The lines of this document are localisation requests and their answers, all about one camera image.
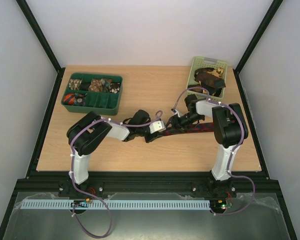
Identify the red navy striped tie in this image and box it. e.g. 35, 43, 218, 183
159, 122, 214, 137

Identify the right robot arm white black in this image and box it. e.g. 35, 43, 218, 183
166, 94, 249, 196

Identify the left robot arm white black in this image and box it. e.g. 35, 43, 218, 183
66, 109, 166, 185

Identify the pile of brown ties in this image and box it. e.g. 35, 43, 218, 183
188, 67, 226, 97

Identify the rolled tie teal brown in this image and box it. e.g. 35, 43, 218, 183
100, 78, 113, 93

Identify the rolled tie orange brown pattern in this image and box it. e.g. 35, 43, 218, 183
88, 78, 103, 92

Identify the green compartment tray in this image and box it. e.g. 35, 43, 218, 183
60, 72, 124, 116

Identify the rolled tie grey patterned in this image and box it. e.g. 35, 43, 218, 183
73, 93, 88, 107

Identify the rolled tie red orange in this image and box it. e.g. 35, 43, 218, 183
62, 93, 76, 106

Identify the rolled tie brown white pattern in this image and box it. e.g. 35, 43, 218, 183
68, 78, 82, 91

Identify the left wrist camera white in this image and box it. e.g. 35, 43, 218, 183
149, 120, 166, 134

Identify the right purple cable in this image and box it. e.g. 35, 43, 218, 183
171, 87, 256, 216

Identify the purple cable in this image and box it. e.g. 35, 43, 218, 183
69, 110, 164, 238
171, 87, 256, 216

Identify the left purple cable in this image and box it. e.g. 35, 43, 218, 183
69, 110, 164, 238

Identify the light blue cable duct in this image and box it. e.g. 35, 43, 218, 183
20, 199, 211, 211

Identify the black aluminium frame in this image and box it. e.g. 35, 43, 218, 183
0, 0, 297, 240

